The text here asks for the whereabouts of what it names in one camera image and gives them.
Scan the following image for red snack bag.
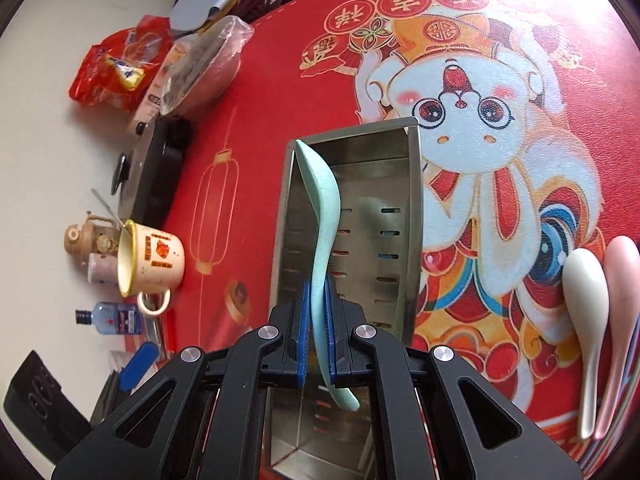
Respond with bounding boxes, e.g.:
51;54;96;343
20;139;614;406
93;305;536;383
69;15;173;113

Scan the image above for black electric pan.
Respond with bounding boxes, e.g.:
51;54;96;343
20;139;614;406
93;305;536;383
111;116;193;228

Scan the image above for cream enamel mug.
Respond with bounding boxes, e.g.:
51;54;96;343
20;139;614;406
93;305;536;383
116;219;186;317

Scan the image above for stainless steel utensil box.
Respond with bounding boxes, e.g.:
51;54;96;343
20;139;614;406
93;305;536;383
264;116;426;480

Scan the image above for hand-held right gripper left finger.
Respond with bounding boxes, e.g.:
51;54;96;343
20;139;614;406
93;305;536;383
52;280;313;480

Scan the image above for white tube bottle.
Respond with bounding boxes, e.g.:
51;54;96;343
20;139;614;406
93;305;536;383
127;45;188;136

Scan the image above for mint green spoon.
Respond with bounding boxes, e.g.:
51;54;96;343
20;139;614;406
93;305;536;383
295;139;361;411

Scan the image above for blue glass bottle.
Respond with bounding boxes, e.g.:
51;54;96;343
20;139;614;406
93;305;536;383
75;301;146;336

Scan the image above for small white cup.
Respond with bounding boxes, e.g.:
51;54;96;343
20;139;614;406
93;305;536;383
87;252;123;288

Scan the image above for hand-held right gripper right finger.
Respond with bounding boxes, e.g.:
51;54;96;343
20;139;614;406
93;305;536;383
324;280;583;480

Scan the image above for red printed table mat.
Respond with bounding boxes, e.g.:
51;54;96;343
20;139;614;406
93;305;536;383
147;0;640;480

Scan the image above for dark red cords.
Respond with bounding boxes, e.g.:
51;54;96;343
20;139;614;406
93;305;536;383
232;0;286;26

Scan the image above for black box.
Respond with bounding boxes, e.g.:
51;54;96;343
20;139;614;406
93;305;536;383
2;350;93;466

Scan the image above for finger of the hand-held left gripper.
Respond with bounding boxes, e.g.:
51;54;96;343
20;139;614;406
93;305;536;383
90;341;162;428

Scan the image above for pink spoon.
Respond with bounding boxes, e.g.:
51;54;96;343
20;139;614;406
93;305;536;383
592;235;640;440

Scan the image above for white spoon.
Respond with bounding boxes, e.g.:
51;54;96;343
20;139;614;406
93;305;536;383
562;248;611;441

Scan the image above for thin metal skewer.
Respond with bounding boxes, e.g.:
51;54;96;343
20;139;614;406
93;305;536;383
91;187;126;231

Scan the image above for brown teapot figurine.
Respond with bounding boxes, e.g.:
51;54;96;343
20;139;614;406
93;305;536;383
64;211;123;266

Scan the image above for clear plastic bag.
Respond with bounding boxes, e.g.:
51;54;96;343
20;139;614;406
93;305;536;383
159;15;255;116

